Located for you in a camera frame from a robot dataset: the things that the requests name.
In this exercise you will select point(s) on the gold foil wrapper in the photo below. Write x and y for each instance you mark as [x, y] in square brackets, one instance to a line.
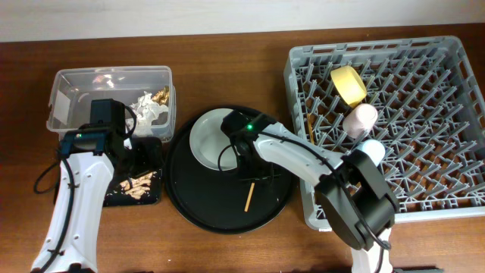
[162, 96]

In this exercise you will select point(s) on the white tissue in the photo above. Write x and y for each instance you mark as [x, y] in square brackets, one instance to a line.
[146, 111]

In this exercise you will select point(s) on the clear plastic waste bin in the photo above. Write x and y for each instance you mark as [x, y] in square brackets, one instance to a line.
[74, 89]

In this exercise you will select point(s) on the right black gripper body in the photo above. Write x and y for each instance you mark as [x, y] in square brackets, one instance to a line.
[256, 167]

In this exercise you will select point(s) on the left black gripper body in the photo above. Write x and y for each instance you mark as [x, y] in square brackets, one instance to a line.
[140, 161]

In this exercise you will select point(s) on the food scraps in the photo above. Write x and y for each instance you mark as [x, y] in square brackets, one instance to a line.
[134, 188]

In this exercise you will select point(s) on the round black serving tray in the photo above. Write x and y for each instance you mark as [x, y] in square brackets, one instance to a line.
[215, 201]

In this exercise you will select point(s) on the wooden chopstick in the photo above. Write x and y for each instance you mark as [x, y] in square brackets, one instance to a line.
[310, 120]
[249, 197]

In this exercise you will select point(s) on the grey dishwasher rack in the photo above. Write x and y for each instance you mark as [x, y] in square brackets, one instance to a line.
[430, 117]

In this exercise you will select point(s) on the grey round plate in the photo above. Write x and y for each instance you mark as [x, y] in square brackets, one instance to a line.
[206, 138]

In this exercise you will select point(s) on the blue plastic cup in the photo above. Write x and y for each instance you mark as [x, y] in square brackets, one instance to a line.
[374, 149]

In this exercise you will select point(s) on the yellow bowl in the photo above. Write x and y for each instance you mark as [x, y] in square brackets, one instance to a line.
[349, 85]

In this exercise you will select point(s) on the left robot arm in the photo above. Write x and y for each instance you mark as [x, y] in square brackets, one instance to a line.
[71, 241]

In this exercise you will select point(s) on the black rectangular tray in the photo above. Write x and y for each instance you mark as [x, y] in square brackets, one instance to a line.
[151, 197]

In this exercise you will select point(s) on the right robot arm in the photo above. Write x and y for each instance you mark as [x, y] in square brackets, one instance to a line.
[357, 201]

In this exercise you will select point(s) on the pink plastic cup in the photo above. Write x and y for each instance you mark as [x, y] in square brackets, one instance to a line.
[360, 121]

